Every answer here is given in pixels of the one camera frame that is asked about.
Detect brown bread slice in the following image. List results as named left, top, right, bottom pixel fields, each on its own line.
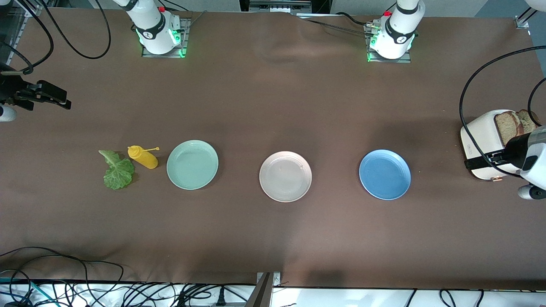
left=495, top=112, right=524, bottom=148
left=515, top=109, right=540, bottom=133

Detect green lettuce leaf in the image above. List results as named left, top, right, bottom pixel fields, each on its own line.
left=98, top=149, right=136, bottom=191

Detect blue plate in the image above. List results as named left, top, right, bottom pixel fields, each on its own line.
left=358, top=149, right=412, bottom=201

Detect mint green plate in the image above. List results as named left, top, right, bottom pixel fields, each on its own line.
left=166, top=139, right=219, bottom=191

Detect beige plate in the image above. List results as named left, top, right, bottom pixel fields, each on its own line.
left=259, top=151, right=313, bottom=203

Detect white toaster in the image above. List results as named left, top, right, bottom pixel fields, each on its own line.
left=460, top=109, right=537, bottom=182

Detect yellow mustard squeeze bottle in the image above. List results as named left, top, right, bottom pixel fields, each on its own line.
left=127, top=145, right=160, bottom=170

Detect grey power strip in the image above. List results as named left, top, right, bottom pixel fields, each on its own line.
left=249, top=0, right=313, bottom=12

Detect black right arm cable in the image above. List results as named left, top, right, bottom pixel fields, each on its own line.
left=41, top=0, right=112, bottom=60
left=0, top=0, right=55, bottom=76

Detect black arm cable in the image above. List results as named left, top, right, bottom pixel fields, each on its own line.
left=41, top=0, right=112, bottom=60
left=527, top=77, right=546, bottom=127
left=459, top=45, right=546, bottom=178
left=0, top=0, right=55, bottom=76

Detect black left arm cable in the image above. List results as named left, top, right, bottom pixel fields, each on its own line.
left=459, top=45, right=546, bottom=178
left=527, top=77, right=546, bottom=127

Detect aluminium frame rail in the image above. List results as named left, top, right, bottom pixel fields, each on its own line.
left=8, top=0, right=44, bottom=54

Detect aluminium corner bracket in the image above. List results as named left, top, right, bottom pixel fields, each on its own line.
left=514, top=6, right=539, bottom=30

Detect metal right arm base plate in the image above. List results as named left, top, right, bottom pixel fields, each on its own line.
left=142, top=18, right=189, bottom=58

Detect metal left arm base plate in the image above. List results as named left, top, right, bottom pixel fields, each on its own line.
left=366, top=23, right=412, bottom=64

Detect black looped cable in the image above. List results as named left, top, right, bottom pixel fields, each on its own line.
left=0, top=246, right=125, bottom=299

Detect teal cable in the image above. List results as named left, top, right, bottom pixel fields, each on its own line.
left=0, top=277, right=48, bottom=307

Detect black base supply cable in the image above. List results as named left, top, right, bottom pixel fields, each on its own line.
left=299, top=12, right=376, bottom=35

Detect metal frame bracket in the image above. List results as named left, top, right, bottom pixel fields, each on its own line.
left=245, top=272, right=282, bottom=307

